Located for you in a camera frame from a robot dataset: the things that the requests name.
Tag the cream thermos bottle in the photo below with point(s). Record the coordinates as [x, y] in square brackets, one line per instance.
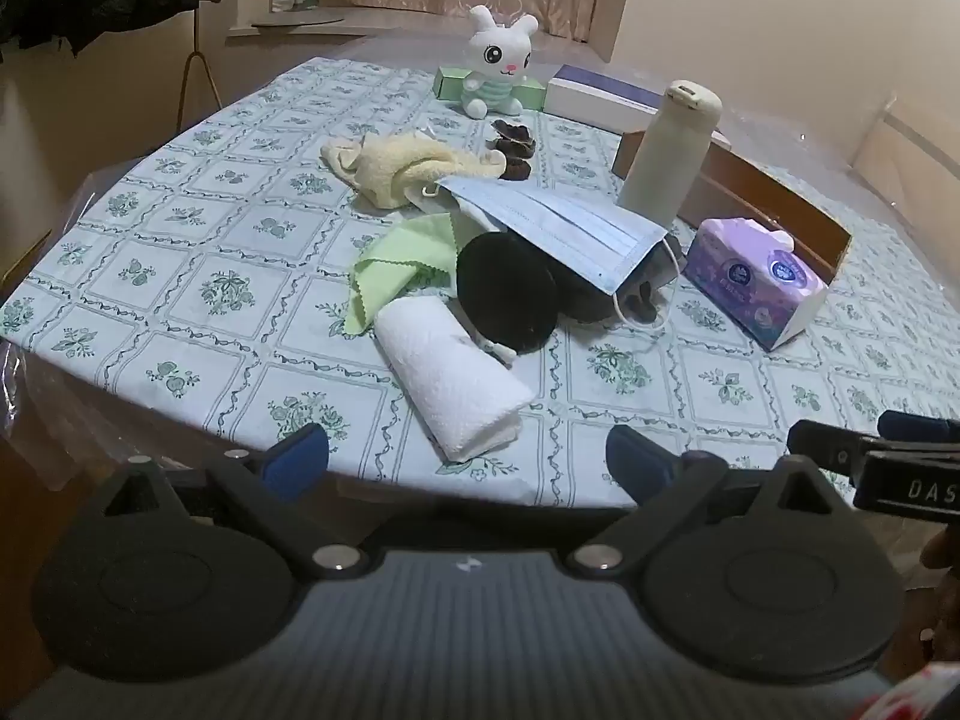
[667, 157]

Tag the white bunny plush toy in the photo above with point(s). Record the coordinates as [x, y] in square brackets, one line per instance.
[495, 60]

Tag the blue face mask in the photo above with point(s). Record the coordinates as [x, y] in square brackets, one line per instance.
[555, 229]

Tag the blue and white box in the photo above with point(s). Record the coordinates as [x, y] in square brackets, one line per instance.
[592, 101]

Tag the brown furry scrunchie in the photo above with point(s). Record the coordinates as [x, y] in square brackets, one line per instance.
[516, 169]

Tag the brown cardboard box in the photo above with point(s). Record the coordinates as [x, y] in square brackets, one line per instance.
[750, 187]

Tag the light green cloth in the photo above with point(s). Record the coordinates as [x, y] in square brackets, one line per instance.
[397, 255]

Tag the black round cloth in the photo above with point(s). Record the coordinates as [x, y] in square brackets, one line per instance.
[502, 292]

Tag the light green box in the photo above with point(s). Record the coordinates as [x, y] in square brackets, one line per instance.
[450, 82]

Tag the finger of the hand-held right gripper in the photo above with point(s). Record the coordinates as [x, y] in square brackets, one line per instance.
[825, 444]
[911, 424]

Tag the white sock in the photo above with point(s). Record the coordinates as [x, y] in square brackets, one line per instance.
[450, 382]

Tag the plastic-wrapped headboard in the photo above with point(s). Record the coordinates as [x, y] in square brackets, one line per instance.
[915, 150]

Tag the purple tissue pack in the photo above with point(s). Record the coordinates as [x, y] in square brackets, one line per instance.
[742, 277]

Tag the dark grey sock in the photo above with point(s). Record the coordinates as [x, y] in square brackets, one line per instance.
[589, 300]

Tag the dark brown scrunchie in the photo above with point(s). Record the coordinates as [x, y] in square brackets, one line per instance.
[519, 148]

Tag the red and white sleeve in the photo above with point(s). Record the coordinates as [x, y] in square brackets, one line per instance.
[930, 694]

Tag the purple velvet scrunchie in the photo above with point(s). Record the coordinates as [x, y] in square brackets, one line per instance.
[508, 131]

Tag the yellow towel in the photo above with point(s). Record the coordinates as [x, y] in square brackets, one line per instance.
[390, 165]

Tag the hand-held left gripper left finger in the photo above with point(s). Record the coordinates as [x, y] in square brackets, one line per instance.
[296, 457]

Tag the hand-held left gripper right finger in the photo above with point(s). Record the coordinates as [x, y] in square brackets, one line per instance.
[637, 461]

